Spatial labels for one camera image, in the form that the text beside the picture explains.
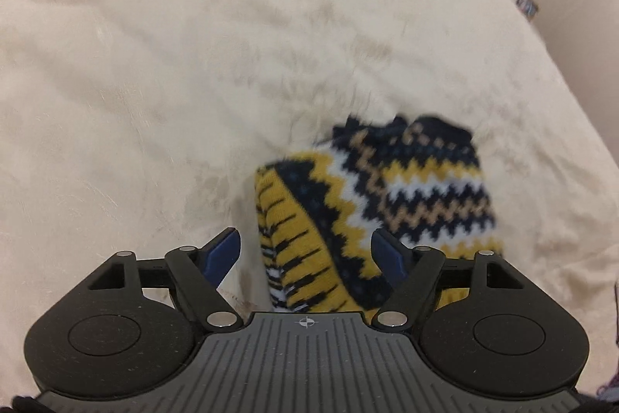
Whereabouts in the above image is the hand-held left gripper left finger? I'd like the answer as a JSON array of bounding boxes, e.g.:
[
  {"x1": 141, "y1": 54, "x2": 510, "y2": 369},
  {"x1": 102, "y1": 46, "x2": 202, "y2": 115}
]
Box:
[{"x1": 87, "y1": 226, "x2": 245, "y2": 331}]

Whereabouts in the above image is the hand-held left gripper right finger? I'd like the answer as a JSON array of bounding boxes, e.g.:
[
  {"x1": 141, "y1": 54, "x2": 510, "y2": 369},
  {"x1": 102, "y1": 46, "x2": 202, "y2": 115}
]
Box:
[{"x1": 370, "y1": 228, "x2": 526, "y2": 331}]

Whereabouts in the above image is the navy yellow patterned knit sweater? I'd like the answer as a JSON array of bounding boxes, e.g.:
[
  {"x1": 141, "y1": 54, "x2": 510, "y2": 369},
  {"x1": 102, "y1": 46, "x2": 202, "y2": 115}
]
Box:
[{"x1": 255, "y1": 114, "x2": 504, "y2": 313}]

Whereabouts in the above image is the cream bed blanket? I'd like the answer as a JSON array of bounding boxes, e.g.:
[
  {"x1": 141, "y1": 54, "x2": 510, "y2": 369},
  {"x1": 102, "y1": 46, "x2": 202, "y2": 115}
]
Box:
[{"x1": 0, "y1": 0, "x2": 619, "y2": 399}]

